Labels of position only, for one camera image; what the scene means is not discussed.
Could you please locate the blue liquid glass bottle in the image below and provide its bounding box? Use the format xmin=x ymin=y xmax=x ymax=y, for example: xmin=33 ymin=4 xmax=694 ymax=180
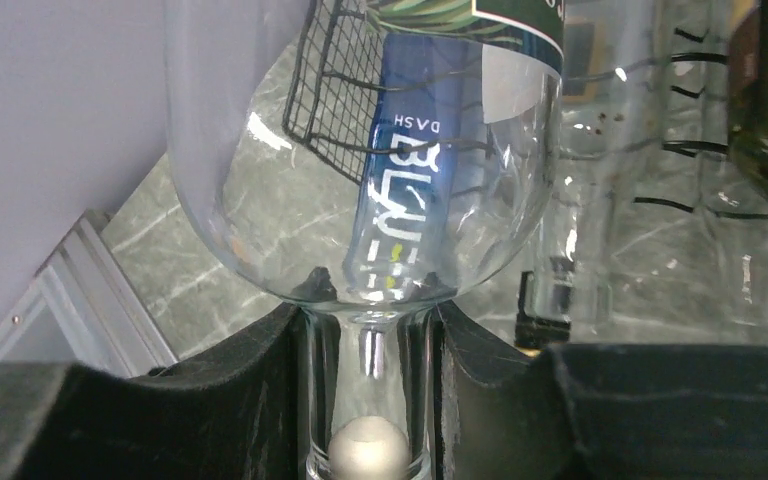
xmin=343 ymin=34 xmax=487 ymax=303

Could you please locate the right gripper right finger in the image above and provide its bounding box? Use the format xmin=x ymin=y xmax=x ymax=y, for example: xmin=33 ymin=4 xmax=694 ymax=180
xmin=431 ymin=302 xmax=768 ymax=479

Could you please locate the clear wine bottle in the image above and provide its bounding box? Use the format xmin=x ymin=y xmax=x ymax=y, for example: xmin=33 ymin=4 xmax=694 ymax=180
xmin=599 ymin=1 xmax=768 ymax=345

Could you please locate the square black-capped liquor bottle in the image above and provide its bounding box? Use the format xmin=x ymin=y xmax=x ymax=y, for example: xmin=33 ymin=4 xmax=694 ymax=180
xmin=515 ymin=14 xmax=611 ymax=357

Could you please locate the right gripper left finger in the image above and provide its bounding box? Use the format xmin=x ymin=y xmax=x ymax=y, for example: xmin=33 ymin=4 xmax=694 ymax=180
xmin=0 ymin=303 xmax=302 ymax=480

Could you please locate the black wire wine rack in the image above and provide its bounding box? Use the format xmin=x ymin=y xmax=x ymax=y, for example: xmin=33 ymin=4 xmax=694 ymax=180
xmin=281 ymin=0 xmax=768 ymax=223

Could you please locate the clear silver-capped bottle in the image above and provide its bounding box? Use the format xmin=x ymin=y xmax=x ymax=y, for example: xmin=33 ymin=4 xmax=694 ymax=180
xmin=164 ymin=1 xmax=565 ymax=479

